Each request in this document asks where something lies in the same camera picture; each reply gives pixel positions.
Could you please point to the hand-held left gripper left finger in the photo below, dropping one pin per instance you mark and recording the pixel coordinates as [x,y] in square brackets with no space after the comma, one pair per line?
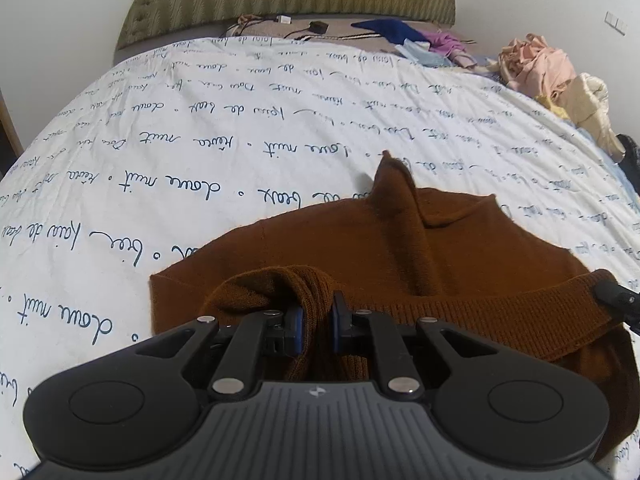
[296,327]

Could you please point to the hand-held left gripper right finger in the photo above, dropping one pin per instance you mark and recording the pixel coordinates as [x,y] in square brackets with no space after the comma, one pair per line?
[340,322]

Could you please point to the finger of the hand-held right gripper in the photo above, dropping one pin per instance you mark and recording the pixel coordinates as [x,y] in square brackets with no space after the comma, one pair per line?
[615,297]

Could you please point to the brown knit sweater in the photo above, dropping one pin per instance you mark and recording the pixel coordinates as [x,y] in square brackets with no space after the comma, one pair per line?
[475,270]

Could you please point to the dark clothes pile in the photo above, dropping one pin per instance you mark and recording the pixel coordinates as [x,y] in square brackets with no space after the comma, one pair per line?
[631,157]

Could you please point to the pink clothes pile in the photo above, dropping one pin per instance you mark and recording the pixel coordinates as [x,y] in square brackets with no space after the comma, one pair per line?
[537,65]

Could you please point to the cream quilted cloth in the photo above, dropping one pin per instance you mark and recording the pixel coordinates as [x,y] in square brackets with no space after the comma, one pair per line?
[592,105]

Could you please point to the yellow blanket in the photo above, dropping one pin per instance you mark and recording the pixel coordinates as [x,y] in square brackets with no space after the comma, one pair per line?
[550,105]

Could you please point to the white script-printed blanket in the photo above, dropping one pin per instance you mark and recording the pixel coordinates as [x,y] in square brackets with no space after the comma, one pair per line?
[200,125]

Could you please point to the pale blue cloth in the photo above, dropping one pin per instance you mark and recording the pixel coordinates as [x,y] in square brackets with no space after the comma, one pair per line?
[422,54]

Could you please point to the black power adapter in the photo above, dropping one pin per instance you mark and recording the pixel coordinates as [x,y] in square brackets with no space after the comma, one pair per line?
[318,27]

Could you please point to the dark blue cloth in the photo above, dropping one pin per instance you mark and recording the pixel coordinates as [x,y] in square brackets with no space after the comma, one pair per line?
[387,30]

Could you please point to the purple cloth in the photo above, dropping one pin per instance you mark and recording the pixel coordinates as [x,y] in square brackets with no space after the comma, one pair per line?
[447,45]

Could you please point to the white light switch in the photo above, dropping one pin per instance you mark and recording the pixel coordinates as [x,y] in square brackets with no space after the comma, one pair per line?
[610,18]
[621,26]

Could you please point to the wooden bed frame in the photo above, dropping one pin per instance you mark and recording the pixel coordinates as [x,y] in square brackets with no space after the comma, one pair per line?
[9,130]

